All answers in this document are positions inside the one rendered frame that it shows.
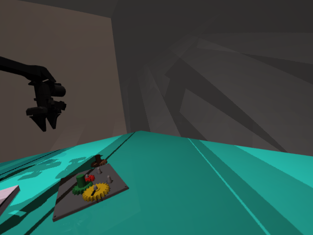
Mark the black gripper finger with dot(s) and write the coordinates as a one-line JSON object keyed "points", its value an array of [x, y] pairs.
{"points": [[40, 121], [52, 120]]}

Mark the green gear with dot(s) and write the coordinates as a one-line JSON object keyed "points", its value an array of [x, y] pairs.
{"points": [[82, 185]]}

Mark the brown toothed gear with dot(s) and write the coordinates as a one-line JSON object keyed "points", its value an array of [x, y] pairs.
{"points": [[98, 162]]}

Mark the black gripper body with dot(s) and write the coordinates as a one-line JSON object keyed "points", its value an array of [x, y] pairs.
{"points": [[41, 109]]}

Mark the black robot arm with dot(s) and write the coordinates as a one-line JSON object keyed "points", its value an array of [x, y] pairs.
{"points": [[37, 74]]}

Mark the red gear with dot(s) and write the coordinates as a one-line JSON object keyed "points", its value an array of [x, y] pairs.
{"points": [[90, 178]]}

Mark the yellow gear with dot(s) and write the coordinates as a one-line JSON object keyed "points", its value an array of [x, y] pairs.
{"points": [[91, 194]]}

